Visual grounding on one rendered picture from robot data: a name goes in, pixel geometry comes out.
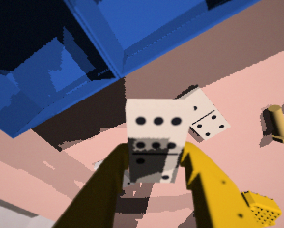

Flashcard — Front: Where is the brass bolt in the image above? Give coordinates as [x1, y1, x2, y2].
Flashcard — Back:
[268, 105, 284, 144]

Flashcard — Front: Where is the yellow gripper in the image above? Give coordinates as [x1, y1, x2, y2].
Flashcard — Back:
[52, 141, 260, 228]

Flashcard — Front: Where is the white domino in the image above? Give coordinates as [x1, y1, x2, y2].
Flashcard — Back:
[126, 99, 194, 183]
[94, 160, 135, 187]
[177, 84, 230, 141]

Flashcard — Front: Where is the blue divided bin rack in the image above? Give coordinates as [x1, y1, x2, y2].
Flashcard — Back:
[0, 0, 261, 139]

